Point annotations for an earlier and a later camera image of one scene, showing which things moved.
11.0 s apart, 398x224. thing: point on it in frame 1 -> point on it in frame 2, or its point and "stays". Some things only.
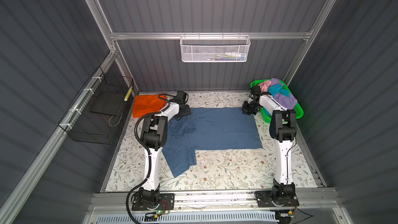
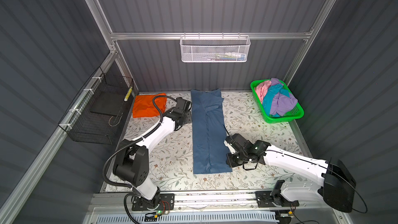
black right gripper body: [250, 108] -> [235, 158]
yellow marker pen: [128, 94] stays
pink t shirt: [265, 85] stays
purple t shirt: [288, 102] stays
